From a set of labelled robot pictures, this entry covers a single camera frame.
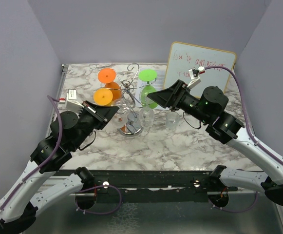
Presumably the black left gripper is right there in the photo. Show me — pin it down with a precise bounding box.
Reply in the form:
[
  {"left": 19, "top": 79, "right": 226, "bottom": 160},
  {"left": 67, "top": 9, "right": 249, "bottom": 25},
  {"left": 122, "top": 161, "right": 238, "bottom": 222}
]
[{"left": 71, "top": 100, "right": 120, "bottom": 150}]

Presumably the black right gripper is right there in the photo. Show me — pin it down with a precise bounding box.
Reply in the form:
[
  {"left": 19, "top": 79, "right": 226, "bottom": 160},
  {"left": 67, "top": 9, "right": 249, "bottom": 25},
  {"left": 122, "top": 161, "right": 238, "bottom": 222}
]
[{"left": 147, "top": 79, "right": 210, "bottom": 124}]

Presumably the clear wine glass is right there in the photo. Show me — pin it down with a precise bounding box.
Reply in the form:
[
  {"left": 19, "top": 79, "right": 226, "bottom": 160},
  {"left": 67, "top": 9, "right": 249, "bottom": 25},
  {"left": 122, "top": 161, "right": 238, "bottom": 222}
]
[
  {"left": 139, "top": 93, "right": 154, "bottom": 132},
  {"left": 111, "top": 98, "right": 131, "bottom": 129}
]

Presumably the light orange plastic wine glass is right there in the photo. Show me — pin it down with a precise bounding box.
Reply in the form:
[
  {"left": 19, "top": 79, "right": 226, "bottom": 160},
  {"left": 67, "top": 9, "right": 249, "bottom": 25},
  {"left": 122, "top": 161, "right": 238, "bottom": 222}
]
[{"left": 93, "top": 88, "right": 113, "bottom": 106}]

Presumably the clear short tumbler glass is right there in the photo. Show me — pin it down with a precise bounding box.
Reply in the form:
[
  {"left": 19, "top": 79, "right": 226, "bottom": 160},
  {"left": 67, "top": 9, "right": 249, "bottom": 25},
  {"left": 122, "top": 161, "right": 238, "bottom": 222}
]
[{"left": 165, "top": 112, "right": 180, "bottom": 132}]

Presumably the green plastic wine glass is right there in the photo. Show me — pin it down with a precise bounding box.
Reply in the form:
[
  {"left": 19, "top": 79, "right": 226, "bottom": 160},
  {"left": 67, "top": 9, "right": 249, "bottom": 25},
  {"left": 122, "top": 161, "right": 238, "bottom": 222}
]
[{"left": 139, "top": 69, "right": 158, "bottom": 109}]

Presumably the dark orange plastic wine glass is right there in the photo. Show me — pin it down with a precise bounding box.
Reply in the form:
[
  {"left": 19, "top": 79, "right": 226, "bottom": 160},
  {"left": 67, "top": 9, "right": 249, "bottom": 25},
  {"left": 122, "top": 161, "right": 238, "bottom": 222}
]
[{"left": 98, "top": 68, "right": 122, "bottom": 100}]

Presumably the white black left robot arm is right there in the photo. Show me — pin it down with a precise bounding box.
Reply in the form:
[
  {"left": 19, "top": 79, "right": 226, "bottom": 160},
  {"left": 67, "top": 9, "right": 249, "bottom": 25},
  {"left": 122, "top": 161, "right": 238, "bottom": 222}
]
[{"left": 0, "top": 101, "right": 119, "bottom": 234}]

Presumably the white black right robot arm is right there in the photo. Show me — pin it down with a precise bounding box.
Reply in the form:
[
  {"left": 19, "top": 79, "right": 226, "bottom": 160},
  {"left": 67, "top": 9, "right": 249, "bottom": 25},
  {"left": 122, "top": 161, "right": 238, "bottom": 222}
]
[{"left": 147, "top": 80, "right": 283, "bottom": 206}]

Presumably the chrome wine glass rack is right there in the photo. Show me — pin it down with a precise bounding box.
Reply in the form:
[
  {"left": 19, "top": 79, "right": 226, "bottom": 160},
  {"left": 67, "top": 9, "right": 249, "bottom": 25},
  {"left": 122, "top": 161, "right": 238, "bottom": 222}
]
[{"left": 117, "top": 63, "right": 144, "bottom": 137}]

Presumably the yellow framed whiteboard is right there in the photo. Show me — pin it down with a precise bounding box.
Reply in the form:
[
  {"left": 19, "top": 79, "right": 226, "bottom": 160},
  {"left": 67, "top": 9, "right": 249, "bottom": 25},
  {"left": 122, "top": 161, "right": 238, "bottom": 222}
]
[{"left": 163, "top": 42, "right": 237, "bottom": 98}]

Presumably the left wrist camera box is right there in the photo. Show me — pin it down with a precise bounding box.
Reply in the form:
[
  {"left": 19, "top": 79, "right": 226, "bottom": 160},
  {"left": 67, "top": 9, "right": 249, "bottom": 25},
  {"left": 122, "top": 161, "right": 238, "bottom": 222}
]
[{"left": 58, "top": 89, "right": 83, "bottom": 115}]

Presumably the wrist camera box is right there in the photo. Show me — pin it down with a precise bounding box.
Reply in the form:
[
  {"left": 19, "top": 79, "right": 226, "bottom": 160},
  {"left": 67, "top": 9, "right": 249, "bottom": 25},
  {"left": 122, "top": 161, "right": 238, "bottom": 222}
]
[
  {"left": 187, "top": 66, "right": 206, "bottom": 90},
  {"left": 58, "top": 89, "right": 83, "bottom": 115}
]

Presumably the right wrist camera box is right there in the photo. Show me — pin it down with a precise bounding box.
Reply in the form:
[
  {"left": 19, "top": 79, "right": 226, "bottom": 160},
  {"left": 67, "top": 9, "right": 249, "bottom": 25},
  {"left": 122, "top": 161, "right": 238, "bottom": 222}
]
[{"left": 187, "top": 66, "right": 206, "bottom": 90}]

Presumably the aluminium frame rail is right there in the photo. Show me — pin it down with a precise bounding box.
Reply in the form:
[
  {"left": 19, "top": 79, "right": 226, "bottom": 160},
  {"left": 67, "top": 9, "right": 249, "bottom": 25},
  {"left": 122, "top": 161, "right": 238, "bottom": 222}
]
[{"left": 41, "top": 63, "right": 69, "bottom": 159}]

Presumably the black mounting rail base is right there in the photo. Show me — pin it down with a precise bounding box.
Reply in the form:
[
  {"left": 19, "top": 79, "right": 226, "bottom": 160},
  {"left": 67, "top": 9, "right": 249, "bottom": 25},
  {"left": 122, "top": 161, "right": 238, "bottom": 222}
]
[{"left": 51, "top": 169, "right": 239, "bottom": 203}]

